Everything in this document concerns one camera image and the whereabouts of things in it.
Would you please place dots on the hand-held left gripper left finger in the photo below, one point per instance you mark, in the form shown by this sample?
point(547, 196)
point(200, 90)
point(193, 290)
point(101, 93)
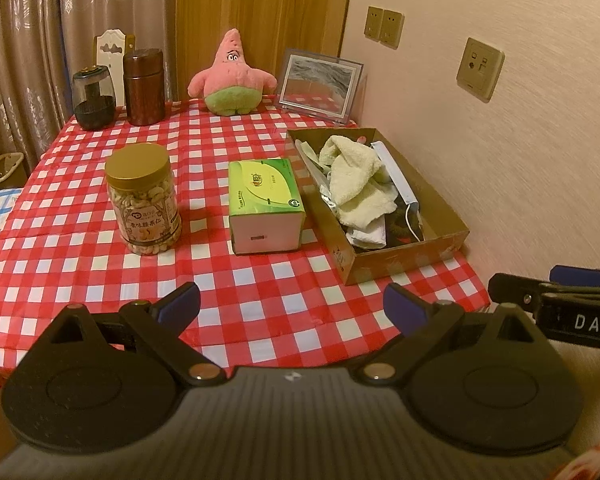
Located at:
point(180, 305)

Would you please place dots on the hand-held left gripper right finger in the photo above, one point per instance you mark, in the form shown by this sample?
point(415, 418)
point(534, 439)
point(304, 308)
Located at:
point(405, 307)

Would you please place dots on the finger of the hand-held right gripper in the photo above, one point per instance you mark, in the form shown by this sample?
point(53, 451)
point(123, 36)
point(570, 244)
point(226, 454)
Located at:
point(580, 276)
point(515, 292)

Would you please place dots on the brown cardboard box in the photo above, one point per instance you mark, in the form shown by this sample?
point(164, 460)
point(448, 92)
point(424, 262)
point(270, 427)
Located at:
point(405, 265)

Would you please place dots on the black face mask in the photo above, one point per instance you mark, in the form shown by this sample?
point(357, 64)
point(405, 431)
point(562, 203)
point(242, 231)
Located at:
point(400, 230)

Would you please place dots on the white package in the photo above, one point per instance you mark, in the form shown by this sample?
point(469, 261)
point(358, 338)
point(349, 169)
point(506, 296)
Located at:
point(397, 175)

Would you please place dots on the cream towel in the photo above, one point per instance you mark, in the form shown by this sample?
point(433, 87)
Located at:
point(355, 180)

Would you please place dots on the clear plastic bag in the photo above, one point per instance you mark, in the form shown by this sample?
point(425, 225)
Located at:
point(312, 180)

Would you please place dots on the red checkered tablecloth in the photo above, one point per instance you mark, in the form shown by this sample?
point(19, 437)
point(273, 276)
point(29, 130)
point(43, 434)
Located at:
point(205, 280)

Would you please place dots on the green tissue box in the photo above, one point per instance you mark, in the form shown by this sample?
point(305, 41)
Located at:
point(265, 195)

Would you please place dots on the person's patterned clothing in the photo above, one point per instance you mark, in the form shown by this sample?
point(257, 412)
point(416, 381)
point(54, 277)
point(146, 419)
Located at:
point(595, 462)

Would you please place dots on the black-lidded glass jar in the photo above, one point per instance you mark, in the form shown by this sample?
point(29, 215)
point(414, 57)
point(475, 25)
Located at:
point(94, 105)

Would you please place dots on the dark wooden canister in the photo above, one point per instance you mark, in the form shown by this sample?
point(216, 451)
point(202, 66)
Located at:
point(144, 90)

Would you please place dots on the woven basket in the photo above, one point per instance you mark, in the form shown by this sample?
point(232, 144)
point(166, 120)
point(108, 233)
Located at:
point(0, 172)

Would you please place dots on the pink starfish plush toy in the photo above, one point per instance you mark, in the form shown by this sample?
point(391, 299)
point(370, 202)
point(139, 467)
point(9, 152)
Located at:
point(230, 80)

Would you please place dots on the white wooden chair back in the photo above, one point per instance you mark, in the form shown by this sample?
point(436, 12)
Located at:
point(110, 45)

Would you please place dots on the beige patterned curtain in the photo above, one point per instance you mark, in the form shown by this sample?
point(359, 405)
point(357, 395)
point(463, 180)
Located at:
point(40, 35)

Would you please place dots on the beige wall socket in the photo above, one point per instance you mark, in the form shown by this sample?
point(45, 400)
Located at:
point(480, 69)

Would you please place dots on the clear acrylic picture frame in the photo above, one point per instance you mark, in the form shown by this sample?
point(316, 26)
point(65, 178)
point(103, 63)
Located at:
point(320, 85)

